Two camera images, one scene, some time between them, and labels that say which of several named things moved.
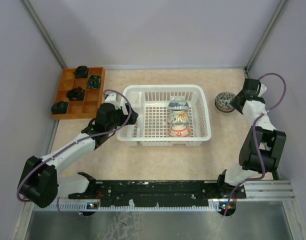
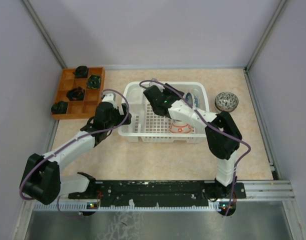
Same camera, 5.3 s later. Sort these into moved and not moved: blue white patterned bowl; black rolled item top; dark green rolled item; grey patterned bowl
Moved: blue white patterned bowl
Not moved: black rolled item top; dark green rolled item; grey patterned bowl
